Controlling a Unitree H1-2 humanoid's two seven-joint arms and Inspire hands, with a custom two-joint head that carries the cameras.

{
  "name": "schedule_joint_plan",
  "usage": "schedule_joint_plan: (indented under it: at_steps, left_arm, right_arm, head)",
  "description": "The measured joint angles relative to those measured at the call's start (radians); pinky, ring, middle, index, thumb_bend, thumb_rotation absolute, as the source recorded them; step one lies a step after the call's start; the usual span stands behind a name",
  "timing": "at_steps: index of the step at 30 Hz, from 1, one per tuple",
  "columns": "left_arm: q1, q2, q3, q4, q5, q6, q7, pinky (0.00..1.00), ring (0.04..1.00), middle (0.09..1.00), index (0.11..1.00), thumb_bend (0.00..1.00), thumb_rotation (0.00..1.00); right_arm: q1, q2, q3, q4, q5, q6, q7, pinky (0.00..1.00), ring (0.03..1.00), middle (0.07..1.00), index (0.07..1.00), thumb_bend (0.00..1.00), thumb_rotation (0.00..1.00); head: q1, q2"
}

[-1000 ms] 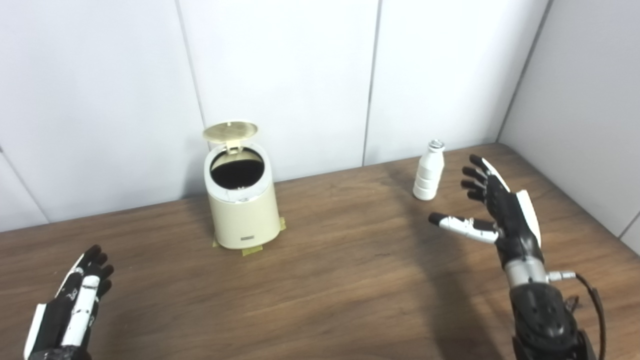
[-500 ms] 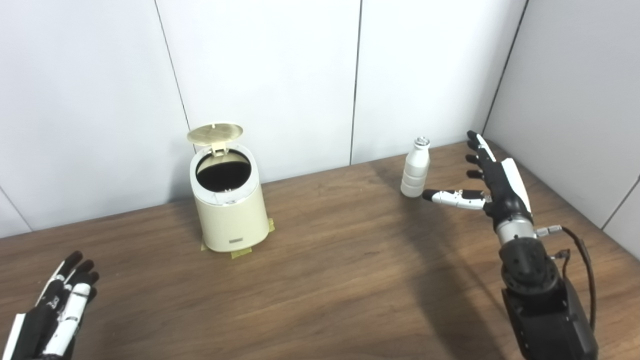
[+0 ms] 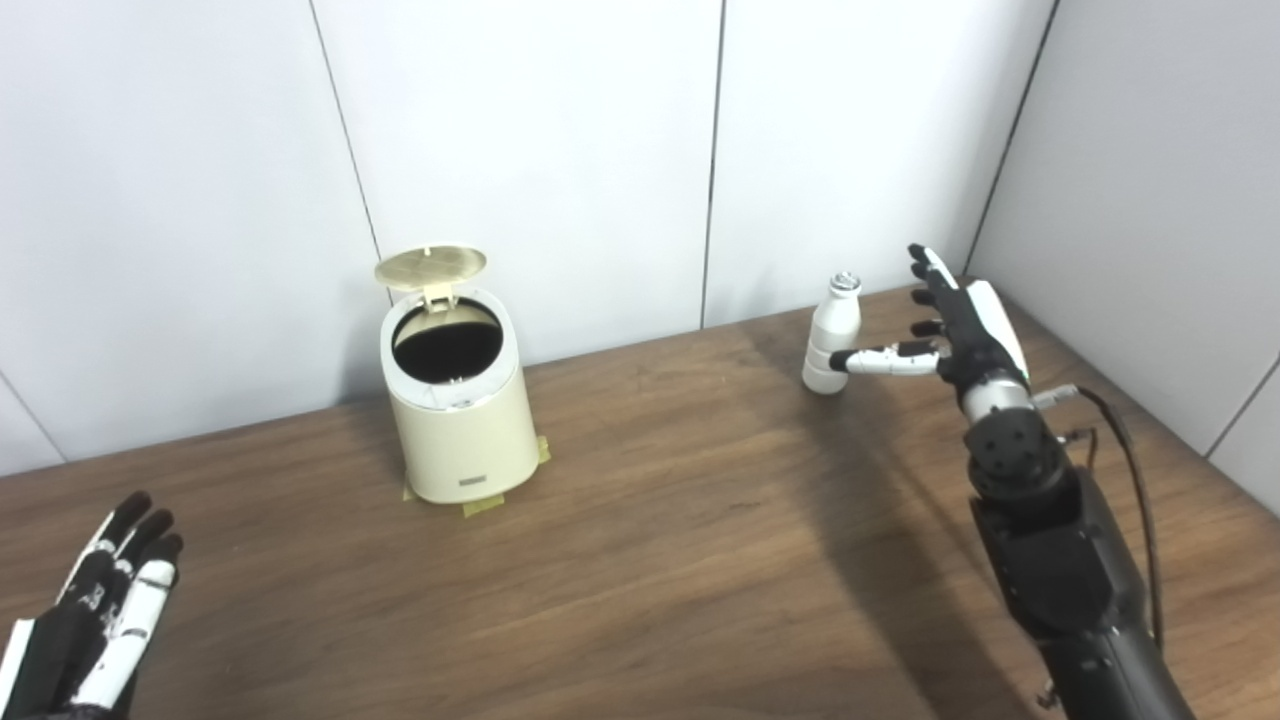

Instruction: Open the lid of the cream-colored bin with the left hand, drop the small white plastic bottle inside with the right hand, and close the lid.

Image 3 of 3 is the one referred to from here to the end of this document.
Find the small white plastic bottle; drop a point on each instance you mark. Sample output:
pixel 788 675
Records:
pixel 832 330

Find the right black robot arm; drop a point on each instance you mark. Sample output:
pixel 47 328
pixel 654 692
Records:
pixel 1060 560

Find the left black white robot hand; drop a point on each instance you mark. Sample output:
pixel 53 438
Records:
pixel 70 650

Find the cream-colored lidded bin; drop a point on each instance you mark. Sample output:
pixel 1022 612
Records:
pixel 465 420

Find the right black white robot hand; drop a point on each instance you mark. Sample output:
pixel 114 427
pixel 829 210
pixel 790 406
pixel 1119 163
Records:
pixel 975 330

